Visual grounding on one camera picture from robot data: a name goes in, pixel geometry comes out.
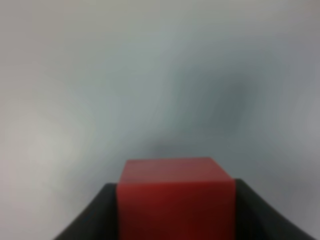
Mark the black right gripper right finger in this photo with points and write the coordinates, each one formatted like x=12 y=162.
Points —
x=255 y=219

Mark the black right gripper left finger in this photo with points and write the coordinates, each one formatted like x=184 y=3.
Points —
x=98 y=221

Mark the red cube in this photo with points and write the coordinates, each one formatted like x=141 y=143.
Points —
x=175 y=199

